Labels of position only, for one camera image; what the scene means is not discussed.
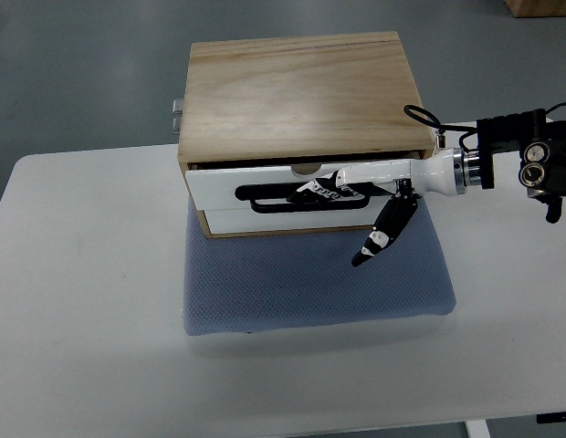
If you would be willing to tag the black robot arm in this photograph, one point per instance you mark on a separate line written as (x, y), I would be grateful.
(539, 137)

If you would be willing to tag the black drawer handle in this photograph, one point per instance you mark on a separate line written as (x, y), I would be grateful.
(271, 198)

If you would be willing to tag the wooden drawer cabinet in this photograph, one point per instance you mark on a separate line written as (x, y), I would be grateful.
(299, 101)

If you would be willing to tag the black bracket under table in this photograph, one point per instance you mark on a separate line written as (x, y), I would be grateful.
(551, 417)

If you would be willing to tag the metal clamp behind cabinet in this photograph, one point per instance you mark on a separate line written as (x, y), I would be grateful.
(177, 112)

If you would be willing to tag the blue-grey mesh cushion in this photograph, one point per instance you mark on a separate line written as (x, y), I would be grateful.
(254, 284)

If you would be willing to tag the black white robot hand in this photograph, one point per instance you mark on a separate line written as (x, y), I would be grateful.
(406, 180)

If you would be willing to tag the white table leg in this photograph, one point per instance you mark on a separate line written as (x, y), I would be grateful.
(477, 429)

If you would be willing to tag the wooden box corner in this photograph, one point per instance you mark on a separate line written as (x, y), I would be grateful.
(537, 8)

